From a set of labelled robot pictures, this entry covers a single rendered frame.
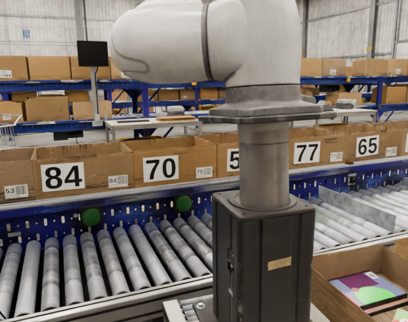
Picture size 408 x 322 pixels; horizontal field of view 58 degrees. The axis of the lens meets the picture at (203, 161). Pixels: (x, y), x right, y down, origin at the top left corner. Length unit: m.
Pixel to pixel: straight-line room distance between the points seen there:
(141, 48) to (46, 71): 5.32
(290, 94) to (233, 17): 0.18
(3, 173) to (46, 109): 4.27
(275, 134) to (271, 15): 0.22
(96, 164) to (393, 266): 1.12
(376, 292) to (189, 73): 0.75
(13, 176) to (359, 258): 1.25
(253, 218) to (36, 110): 5.25
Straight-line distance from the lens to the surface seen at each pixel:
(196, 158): 1.67
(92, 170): 1.57
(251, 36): 0.72
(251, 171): 0.76
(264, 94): 0.71
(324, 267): 1.15
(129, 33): 0.78
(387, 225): 1.67
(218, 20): 0.74
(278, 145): 0.76
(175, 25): 0.75
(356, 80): 8.31
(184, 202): 1.61
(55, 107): 5.80
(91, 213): 1.54
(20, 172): 1.57
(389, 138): 2.34
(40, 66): 6.06
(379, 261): 1.26
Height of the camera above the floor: 1.34
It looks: 12 degrees down
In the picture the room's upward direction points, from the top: 1 degrees counter-clockwise
